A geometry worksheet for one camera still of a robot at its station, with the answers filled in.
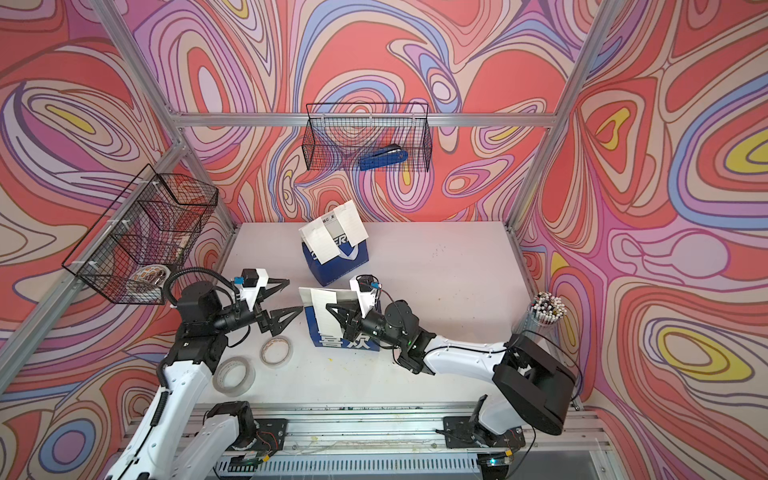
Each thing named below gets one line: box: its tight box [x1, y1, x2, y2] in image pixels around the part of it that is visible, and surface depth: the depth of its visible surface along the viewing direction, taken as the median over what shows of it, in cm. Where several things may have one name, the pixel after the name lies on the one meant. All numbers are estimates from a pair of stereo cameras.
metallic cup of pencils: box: [512, 292, 567, 347], surface depth 78 cm
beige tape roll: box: [260, 336, 294, 368], surface depth 88 cm
